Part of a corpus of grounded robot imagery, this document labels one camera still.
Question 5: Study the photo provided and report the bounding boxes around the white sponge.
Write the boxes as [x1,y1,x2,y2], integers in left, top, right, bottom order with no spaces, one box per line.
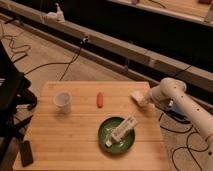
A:
[131,91,147,106]

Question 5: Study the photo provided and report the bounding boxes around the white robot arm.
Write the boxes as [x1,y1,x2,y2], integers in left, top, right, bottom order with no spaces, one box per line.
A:
[145,77,213,171]

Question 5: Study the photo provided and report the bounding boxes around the white remote controller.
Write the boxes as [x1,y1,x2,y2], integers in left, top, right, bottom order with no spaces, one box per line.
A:
[105,116,137,148]

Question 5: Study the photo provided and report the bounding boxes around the orange sausage toy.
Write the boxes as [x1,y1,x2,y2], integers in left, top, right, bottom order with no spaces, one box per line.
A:
[96,92,103,108]

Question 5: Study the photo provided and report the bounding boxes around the green plate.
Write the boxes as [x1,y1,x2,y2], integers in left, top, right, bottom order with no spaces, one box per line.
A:
[98,116,137,154]

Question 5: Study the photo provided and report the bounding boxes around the white plastic cup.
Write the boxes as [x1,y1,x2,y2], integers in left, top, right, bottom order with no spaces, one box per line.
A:
[53,92,72,114]

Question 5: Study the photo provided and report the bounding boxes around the white object on ledge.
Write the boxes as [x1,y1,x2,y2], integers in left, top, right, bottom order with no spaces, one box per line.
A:
[44,3,65,22]

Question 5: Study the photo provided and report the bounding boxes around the black chair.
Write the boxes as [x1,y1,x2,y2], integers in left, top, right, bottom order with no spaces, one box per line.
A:
[0,41,39,168]

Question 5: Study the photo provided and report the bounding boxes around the black cable right floor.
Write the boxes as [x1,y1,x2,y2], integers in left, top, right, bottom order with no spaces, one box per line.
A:
[156,106,213,171]

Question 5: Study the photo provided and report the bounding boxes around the black floor cable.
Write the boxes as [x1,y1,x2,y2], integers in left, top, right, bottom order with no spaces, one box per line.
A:
[0,23,89,82]

